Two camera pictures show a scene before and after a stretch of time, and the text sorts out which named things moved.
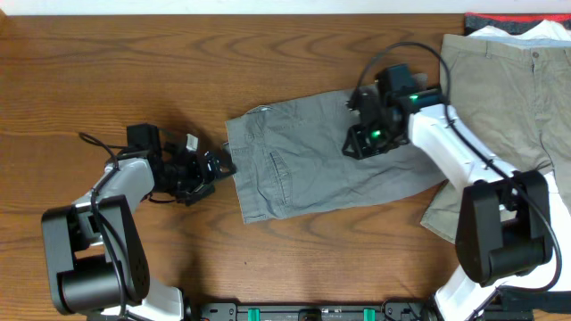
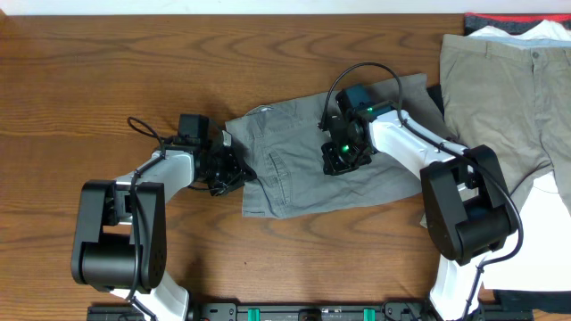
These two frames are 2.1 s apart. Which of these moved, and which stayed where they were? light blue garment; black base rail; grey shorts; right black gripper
Moved: right black gripper
Stayed: black base rail; light blue garment; grey shorts
